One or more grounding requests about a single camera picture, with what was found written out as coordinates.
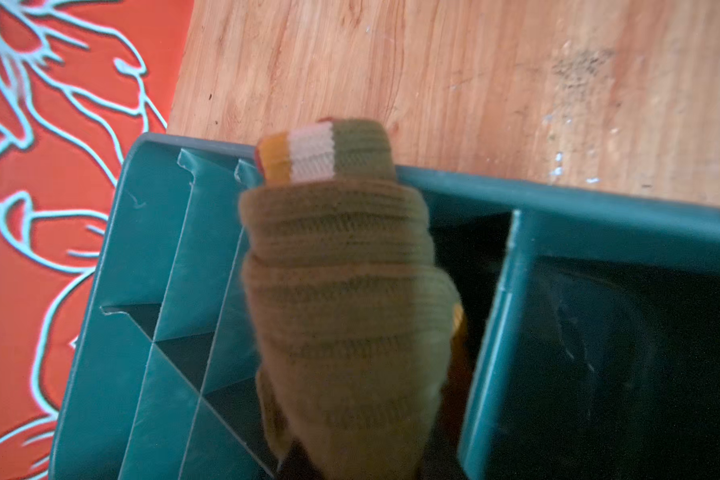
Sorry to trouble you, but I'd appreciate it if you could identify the green compartment tray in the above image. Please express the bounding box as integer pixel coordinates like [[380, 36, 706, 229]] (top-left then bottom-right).
[[49, 134, 720, 479]]

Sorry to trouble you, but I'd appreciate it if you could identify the green striped sock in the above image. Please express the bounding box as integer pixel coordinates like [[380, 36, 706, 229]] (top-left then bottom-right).
[[238, 119, 461, 479]]

